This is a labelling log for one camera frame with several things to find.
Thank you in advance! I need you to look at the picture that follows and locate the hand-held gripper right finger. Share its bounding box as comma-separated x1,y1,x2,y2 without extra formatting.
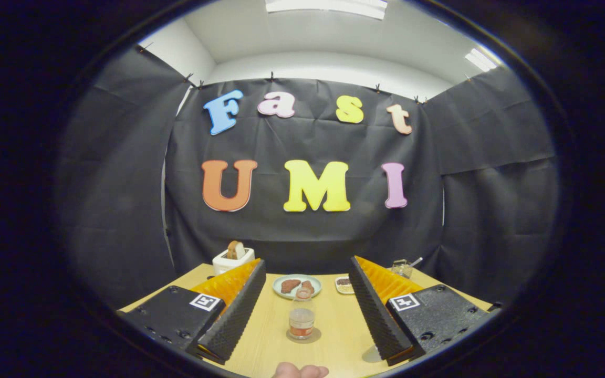
348,256,492,367

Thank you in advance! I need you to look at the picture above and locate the large ceiling light panel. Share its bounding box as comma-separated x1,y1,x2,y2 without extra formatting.
265,0,388,20

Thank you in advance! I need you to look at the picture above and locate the wooden table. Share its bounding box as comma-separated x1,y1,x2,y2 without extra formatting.
119,262,492,378

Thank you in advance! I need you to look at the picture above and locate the brown round coaster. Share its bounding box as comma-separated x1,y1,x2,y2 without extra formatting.
286,327,322,344

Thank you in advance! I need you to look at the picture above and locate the small ceiling light panel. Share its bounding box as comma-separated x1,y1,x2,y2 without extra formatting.
464,48,498,72

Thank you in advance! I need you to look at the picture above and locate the black backdrop cloth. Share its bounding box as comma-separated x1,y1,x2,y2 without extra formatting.
56,45,560,310

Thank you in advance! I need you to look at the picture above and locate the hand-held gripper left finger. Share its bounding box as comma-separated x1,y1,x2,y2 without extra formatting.
116,258,267,365

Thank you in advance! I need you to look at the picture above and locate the white toaster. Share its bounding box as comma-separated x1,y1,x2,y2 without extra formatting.
212,247,255,276

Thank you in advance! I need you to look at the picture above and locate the clear juice bottle red label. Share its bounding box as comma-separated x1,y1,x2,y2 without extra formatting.
288,287,317,340

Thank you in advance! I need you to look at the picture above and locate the pale green plate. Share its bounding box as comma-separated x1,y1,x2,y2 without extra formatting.
273,274,322,300

